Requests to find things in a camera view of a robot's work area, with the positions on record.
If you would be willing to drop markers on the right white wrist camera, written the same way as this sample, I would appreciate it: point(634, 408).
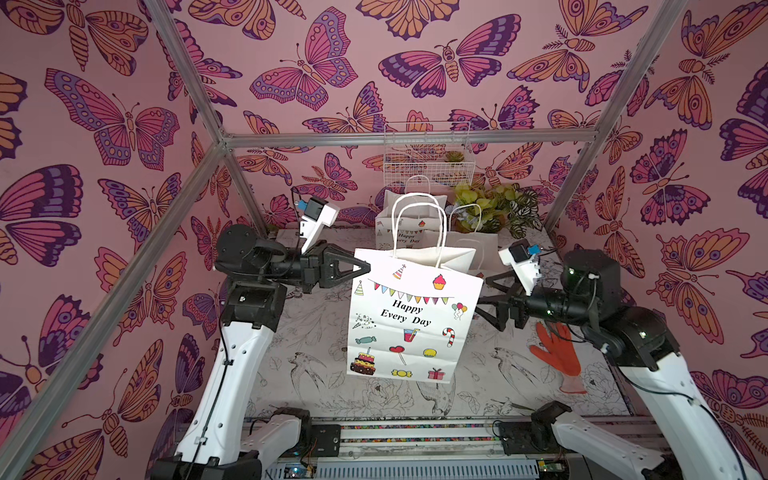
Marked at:
point(524, 259)

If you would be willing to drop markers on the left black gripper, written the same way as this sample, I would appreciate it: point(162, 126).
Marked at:
point(316, 272)

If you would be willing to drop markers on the red rubber glove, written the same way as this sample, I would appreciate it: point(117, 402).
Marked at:
point(555, 347)

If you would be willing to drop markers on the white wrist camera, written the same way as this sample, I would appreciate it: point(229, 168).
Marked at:
point(316, 214)
point(524, 259)

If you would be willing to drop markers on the small succulent in basket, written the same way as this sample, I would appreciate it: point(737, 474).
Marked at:
point(454, 156)

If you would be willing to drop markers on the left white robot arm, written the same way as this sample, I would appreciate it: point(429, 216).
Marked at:
point(260, 272)

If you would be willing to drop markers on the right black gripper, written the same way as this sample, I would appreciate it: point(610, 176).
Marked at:
point(512, 303)

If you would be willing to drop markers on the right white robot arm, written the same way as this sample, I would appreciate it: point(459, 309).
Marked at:
point(638, 343)

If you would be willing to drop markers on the aluminium frame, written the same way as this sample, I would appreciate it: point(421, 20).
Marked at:
point(46, 408)

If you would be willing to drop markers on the green potted plant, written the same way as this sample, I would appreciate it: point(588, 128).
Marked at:
point(507, 206)

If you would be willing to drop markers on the white wire wall basket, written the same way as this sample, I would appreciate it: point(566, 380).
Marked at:
point(423, 152)

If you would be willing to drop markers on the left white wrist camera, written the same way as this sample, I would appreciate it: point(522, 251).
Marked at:
point(316, 214)

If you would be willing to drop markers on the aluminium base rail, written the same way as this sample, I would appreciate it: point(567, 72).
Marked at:
point(419, 449)

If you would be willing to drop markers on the white paper bag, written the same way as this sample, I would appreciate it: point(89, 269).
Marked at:
point(409, 210)
point(411, 309)
point(485, 245)

